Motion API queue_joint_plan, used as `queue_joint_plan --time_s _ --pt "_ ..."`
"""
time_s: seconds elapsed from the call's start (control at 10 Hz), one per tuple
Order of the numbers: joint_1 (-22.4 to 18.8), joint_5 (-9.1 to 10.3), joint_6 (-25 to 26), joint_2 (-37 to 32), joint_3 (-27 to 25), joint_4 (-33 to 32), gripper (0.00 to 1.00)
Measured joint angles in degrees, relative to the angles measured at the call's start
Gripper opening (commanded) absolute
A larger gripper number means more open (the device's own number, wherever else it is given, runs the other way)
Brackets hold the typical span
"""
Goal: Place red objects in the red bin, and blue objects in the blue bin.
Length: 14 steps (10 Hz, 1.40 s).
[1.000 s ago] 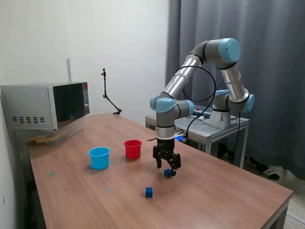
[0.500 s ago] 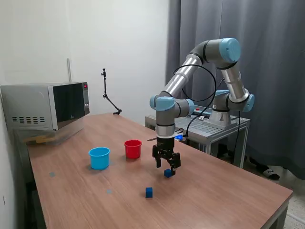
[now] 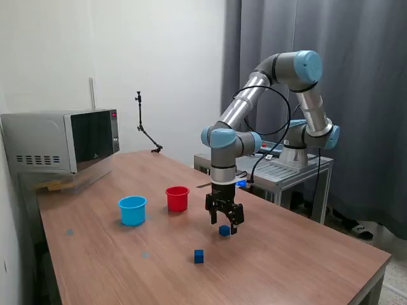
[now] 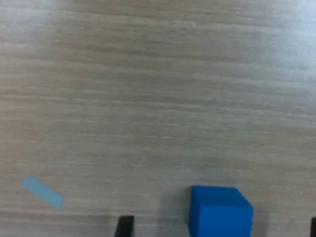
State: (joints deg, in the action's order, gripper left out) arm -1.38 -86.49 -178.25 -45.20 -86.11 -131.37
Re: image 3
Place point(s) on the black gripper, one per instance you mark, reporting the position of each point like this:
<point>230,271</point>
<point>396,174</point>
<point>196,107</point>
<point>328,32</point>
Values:
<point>223,193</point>

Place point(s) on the blue cube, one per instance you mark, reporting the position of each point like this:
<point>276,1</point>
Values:
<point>198,256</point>
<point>224,231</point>

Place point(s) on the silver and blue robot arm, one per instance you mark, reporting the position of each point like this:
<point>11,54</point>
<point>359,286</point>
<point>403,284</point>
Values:
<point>245,105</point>

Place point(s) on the black tape strip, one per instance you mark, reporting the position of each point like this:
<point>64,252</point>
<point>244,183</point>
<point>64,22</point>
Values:
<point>203,185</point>

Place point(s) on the red plastic cup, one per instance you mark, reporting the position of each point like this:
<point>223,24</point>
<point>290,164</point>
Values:
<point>177,201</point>

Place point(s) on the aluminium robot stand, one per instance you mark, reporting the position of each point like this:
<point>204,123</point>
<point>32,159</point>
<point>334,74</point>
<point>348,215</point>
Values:
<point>286,173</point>

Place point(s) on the blue-edged teach pendant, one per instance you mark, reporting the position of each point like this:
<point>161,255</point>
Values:
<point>273,146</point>

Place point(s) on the blue plastic cup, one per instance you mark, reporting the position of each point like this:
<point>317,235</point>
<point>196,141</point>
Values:
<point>132,214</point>

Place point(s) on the black and white slipper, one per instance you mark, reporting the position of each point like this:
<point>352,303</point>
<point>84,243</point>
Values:
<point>359,230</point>

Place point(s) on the grey table leg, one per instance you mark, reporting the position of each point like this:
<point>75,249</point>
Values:
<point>375,286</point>

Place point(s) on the wooden blocks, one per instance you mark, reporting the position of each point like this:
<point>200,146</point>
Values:
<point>54,187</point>

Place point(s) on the grey curtain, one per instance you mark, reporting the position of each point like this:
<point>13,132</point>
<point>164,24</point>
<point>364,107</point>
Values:
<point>365,95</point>

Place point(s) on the silver microwave oven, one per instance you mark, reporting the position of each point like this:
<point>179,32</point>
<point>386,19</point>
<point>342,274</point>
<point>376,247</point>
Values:
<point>38,139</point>

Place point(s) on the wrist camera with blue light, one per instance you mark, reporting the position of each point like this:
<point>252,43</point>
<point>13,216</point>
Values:
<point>242,183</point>

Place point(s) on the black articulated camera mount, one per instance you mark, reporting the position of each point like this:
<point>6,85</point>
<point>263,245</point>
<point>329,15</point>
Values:
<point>140,114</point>

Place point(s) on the white wall pipe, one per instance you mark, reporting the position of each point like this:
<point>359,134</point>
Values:
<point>92,95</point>

